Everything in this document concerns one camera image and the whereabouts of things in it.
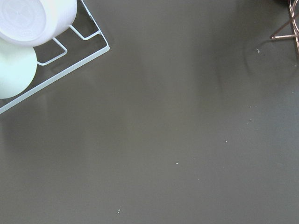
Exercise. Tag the mint green cup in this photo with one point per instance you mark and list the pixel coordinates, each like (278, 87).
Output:
(17, 68)

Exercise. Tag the white cup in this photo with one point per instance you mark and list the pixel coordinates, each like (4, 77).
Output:
(34, 22)

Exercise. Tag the white wire cup rack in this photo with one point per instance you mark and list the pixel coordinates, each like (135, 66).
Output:
(78, 45)

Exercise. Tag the copper wire bottle rack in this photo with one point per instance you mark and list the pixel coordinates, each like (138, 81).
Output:
(293, 23)

